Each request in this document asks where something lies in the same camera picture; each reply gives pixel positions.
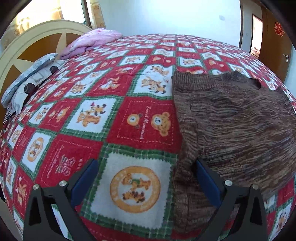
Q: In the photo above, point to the red double happiness decal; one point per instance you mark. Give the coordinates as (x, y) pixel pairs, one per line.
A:
(278, 29)

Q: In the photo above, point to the window with frame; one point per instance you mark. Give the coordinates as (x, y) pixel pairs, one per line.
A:
(75, 10)

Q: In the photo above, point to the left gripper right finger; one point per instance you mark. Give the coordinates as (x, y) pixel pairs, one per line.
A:
(250, 221)

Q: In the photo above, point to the brown wooden door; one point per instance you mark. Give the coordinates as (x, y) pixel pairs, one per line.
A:
(273, 46)

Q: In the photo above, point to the red patchwork bear blanket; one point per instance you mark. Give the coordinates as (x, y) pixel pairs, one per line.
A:
(114, 104)

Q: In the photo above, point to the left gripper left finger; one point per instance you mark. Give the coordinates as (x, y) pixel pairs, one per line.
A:
(40, 222)

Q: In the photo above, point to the grey patterned pillow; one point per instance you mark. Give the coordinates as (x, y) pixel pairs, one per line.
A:
(14, 97)

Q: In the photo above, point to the brown knitted sweater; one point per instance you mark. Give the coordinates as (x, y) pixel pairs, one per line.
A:
(243, 131)

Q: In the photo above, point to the cream wooden headboard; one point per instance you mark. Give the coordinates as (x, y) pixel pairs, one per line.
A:
(45, 38)

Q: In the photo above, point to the pink folded quilt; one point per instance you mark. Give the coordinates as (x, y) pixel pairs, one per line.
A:
(94, 38)

